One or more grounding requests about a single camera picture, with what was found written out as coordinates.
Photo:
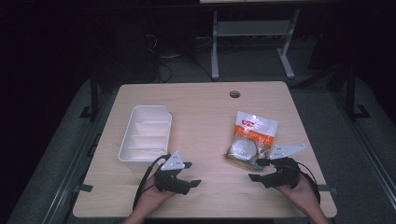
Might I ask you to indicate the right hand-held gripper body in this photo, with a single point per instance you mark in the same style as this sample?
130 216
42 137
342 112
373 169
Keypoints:
281 174

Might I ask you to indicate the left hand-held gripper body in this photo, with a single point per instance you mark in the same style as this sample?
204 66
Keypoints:
169 182

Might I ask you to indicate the orange and clear snack bag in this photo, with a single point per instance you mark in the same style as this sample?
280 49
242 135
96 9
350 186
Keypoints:
253 137

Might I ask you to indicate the white plastic divided bin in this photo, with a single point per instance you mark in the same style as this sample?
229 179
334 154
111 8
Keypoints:
146 137

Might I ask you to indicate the person's left hand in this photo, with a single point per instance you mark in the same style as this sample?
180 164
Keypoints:
152 196

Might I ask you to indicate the person's right hand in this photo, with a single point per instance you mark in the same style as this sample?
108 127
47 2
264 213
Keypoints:
300 194

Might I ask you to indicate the black metal stand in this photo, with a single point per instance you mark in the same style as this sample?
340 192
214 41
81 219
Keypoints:
351 93
94 93

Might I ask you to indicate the aluminium frame rail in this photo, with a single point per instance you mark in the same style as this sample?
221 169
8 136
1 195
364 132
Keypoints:
73 174
367 149

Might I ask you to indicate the white metal table frame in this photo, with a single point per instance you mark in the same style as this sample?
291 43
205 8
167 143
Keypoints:
249 28

